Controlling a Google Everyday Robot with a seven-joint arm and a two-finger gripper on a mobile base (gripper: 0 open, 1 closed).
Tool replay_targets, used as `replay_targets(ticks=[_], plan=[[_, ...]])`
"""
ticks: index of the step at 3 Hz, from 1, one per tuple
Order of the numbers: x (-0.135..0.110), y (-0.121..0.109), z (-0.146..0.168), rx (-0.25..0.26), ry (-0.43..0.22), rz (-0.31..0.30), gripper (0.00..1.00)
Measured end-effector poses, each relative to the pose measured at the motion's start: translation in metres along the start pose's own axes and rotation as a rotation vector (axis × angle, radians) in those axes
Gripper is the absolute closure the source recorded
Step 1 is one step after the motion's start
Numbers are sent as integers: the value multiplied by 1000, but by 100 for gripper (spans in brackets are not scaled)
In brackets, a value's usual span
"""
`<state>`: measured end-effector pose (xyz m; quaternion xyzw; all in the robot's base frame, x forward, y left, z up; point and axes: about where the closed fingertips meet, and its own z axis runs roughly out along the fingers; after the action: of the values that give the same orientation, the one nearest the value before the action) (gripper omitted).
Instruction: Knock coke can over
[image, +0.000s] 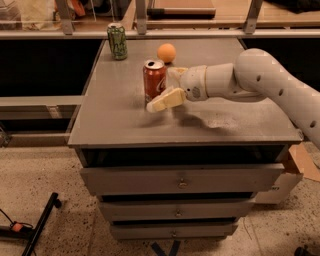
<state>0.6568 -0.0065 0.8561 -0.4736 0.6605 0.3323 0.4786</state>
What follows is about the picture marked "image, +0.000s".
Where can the bottom grey drawer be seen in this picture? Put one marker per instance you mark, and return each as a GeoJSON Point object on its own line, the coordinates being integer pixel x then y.
{"type": "Point", "coordinates": [167, 231]}

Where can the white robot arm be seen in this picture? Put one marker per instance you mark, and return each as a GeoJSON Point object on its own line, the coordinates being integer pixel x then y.
{"type": "Point", "coordinates": [253, 76]}

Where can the grey drawer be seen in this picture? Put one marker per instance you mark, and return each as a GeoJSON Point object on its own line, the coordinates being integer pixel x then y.
{"type": "Point", "coordinates": [179, 179]}
{"type": "Point", "coordinates": [171, 210]}
{"type": "Point", "coordinates": [167, 231]}

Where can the metal railing frame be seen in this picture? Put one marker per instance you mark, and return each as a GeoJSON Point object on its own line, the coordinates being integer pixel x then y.
{"type": "Point", "coordinates": [45, 19]}

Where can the middle grey drawer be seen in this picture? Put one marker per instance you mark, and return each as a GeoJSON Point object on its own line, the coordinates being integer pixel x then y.
{"type": "Point", "coordinates": [171, 210]}

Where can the red coke can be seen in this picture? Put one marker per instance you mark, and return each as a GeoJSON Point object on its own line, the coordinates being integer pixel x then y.
{"type": "Point", "coordinates": [154, 76]}

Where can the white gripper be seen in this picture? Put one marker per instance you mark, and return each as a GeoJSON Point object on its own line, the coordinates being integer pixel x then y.
{"type": "Point", "coordinates": [194, 83]}

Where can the grey drawer cabinet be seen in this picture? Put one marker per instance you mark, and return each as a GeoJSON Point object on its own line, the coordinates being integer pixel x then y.
{"type": "Point", "coordinates": [114, 129]}

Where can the top grey drawer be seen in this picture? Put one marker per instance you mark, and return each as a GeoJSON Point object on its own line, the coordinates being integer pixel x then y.
{"type": "Point", "coordinates": [179, 179]}

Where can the black stand leg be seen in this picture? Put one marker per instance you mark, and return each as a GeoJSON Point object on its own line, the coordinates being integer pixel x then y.
{"type": "Point", "coordinates": [25, 231]}

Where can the cardboard box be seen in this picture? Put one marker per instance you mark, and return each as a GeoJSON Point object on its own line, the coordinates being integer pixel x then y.
{"type": "Point", "coordinates": [298, 165]}

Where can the green soda can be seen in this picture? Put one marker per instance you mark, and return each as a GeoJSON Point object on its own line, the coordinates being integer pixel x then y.
{"type": "Point", "coordinates": [117, 41]}

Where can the black caster wheel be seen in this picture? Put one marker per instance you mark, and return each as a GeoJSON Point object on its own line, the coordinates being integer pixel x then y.
{"type": "Point", "coordinates": [302, 251]}

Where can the orange ball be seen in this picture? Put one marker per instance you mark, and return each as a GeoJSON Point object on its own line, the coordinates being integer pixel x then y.
{"type": "Point", "coordinates": [166, 52]}

